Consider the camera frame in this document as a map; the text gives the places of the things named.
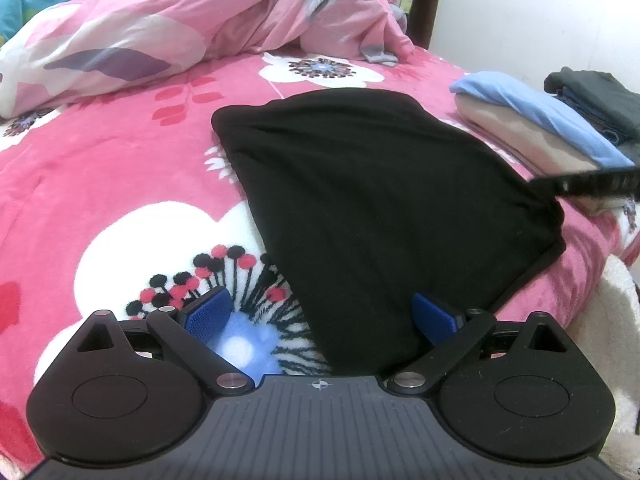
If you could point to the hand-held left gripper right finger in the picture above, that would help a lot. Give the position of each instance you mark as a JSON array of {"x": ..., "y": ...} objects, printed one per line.
[{"x": 435, "y": 317}]

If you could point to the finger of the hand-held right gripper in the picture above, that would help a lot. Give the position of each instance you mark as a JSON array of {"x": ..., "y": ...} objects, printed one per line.
[{"x": 590, "y": 182}]

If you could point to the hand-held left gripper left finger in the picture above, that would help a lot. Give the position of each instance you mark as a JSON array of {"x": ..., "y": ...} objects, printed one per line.
[{"x": 207, "y": 312}]

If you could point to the black t-shirt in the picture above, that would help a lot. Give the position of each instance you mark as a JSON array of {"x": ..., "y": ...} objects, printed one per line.
[{"x": 380, "y": 200}]

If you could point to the folded blue jeans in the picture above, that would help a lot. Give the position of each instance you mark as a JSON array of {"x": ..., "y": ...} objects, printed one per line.
[{"x": 595, "y": 117}]

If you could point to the folded beige garment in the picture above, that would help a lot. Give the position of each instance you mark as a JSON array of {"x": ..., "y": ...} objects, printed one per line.
[{"x": 525, "y": 140}]

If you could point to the folded dark grey garment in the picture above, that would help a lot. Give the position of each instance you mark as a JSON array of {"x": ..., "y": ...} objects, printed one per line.
[{"x": 600, "y": 90}]

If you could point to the pink floral bed blanket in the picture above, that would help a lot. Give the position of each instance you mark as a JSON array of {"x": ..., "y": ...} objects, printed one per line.
[{"x": 125, "y": 160}]

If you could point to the pink rabbit print duvet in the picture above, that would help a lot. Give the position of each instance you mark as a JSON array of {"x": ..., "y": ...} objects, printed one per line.
[{"x": 200, "y": 20}]

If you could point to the dark wooden door frame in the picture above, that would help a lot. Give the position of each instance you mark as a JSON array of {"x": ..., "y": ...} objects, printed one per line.
[{"x": 425, "y": 0}]

